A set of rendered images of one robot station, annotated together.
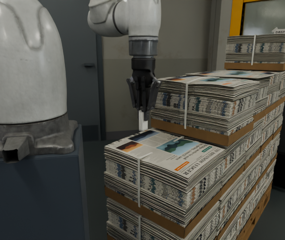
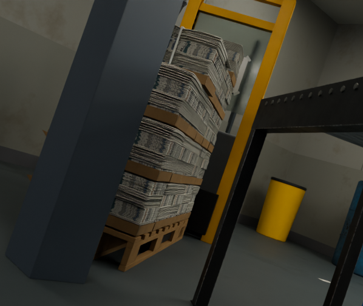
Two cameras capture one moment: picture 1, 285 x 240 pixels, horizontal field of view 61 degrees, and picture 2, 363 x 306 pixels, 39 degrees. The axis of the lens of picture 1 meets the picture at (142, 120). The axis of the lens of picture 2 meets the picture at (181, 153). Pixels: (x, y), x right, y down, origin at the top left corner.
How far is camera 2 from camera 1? 155 cm
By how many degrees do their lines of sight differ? 34
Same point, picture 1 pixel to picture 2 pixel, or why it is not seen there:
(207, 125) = (191, 65)
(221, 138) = (201, 77)
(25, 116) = not seen: outside the picture
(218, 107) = (204, 51)
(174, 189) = (177, 83)
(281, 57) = (232, 65)
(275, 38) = (231, 46)
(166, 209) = (164, 101)
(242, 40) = not seen: hidden behind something
